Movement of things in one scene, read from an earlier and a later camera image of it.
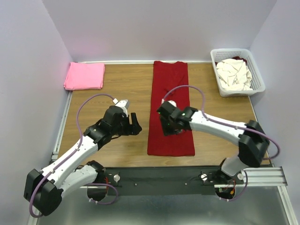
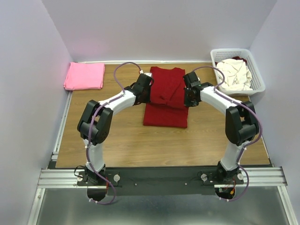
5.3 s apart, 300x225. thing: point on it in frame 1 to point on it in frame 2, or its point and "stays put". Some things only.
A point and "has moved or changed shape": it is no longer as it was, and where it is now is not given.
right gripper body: (168, 128) to (188, 101)
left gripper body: (124, 128) to (146, 97)
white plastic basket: (258, 84) stays put
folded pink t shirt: (85, 76) stays put
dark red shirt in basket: (238, 57) stays put
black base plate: (128, 181) stays put
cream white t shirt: (234, 75) stays put
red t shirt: (166, 76) has moved or changed shape
